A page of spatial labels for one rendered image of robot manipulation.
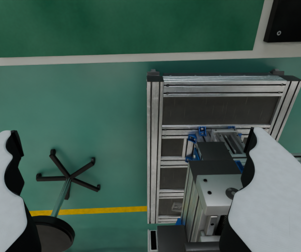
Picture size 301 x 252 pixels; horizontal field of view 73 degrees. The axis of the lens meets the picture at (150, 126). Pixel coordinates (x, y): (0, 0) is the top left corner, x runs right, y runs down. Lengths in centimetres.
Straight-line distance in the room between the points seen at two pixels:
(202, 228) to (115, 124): 108
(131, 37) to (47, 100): 109
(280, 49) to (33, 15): 58
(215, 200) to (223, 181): 7
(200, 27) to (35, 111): 130
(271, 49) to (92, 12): 43
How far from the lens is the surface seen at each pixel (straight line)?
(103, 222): 234
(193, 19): 52
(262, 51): 60
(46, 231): 145
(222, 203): 48
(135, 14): 51
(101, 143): 160
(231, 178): 54
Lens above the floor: 126
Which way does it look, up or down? 58 degrees down
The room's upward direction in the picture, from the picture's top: 176 degrees clockwise
